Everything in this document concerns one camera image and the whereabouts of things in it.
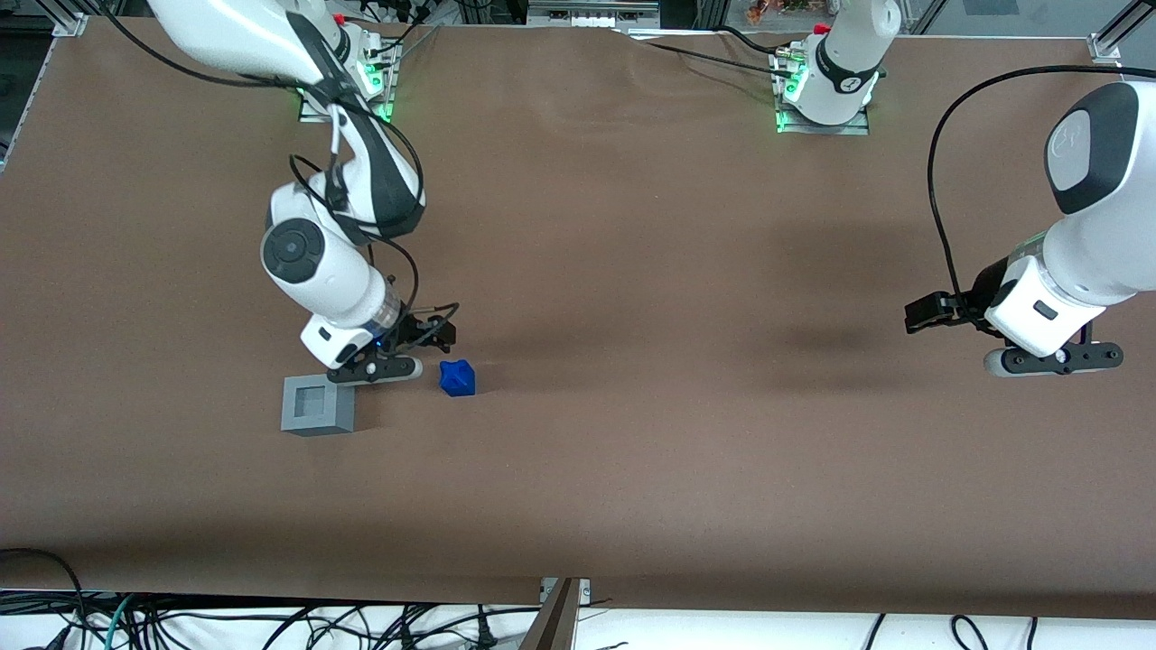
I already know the gray square base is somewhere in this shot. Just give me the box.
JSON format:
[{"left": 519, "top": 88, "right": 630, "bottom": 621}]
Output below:
[{"left": 281, "top": 374, "right": 357, "bottom": 438}]

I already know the brown table cover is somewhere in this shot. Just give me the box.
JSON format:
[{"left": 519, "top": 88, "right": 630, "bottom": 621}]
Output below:
[{"left": 0, "top": 18, "right": 1156, "bottom": 619}]

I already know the dark metal support beam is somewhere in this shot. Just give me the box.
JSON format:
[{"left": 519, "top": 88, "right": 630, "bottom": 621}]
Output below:
[{"left": 519, "top": 578, "right": 592, "bottom": 650}]

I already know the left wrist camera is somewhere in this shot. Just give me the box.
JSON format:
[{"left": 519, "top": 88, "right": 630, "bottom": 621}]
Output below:
[{"left": 983, "top": 341, "right": 1125, "bottom": 378}]

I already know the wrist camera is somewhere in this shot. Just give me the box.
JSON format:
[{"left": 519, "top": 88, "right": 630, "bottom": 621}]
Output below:
[
  {"left": 983, "top": 341, "right": 1125, "bottom": 378},
  {"left": 325, "top": 356, "right": 424, "bottom": 386}
]

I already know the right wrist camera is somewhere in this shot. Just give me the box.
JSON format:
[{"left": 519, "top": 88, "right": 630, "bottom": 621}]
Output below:
[{"left": 325, "top": 356, "right": 424, "bottom": 386}]

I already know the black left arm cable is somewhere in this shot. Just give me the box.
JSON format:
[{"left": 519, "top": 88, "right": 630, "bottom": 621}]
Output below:
[{"left": 927, "top": 63, "right": 1156, "bottom": 337}]

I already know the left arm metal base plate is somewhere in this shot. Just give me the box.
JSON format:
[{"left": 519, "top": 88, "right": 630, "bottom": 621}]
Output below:
[{"left": 775, "top": 107, "right": 872, "bottom": 136}]

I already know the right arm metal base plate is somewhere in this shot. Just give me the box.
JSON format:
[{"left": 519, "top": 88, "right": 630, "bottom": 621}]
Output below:
[{"left": 298, "top": 86, "right": 395, "bottom": 125}]

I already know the short black base cable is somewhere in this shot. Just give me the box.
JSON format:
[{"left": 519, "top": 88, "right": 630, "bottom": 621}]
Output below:
[{"left": 718, "top": 25, "right": 783, "bottom": 59}]

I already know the long black base cable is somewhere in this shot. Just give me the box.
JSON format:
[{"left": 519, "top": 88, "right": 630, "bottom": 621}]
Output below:
[{"left": 612, "top": 27, "right": 796, "bottom": 82}]

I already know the teal floor cable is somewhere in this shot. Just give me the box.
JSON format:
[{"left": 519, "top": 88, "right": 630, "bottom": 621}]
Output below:
[{"left": 104, "top": 594, "right": 136, "bottom": 650}]

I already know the black looped floor cable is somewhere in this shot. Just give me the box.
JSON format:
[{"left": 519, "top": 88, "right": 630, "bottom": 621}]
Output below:
[{"left": 0, "top": 548, "right": 88, "bottom": 650}]

